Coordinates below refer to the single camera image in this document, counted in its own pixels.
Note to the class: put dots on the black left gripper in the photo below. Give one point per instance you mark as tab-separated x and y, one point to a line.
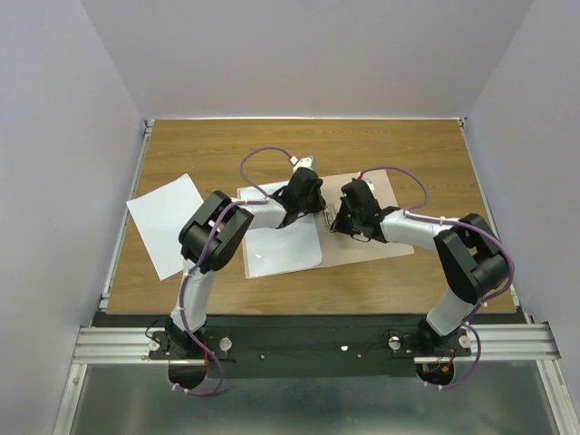
319	204

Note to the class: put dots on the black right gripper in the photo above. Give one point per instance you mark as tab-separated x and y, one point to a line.
338	224

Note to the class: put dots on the metal folder clip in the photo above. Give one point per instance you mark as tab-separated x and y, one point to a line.
330	216

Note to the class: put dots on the beige file folder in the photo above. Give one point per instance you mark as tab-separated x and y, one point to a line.
339	249

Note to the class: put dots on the white paper sheet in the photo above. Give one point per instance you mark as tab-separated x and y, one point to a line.
159	216
268	251

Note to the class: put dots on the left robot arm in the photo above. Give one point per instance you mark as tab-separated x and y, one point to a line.
212	236

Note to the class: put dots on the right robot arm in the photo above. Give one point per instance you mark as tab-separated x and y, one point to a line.
475	264

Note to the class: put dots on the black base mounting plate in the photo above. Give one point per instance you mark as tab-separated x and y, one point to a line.
322	345

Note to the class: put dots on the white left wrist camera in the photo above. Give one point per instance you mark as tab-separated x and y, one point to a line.
307	162

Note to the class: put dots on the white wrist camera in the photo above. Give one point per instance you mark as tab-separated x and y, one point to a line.
369	184
307	162

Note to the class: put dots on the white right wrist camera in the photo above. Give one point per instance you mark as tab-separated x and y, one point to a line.
369	184

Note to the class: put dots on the right aluminium frame rail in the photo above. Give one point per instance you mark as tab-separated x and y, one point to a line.
498	343

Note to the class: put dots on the aluminium frame rail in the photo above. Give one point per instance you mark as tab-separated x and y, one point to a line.
123	346
498	343

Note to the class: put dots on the left aluminium frame rail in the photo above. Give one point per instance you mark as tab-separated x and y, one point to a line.
123	346

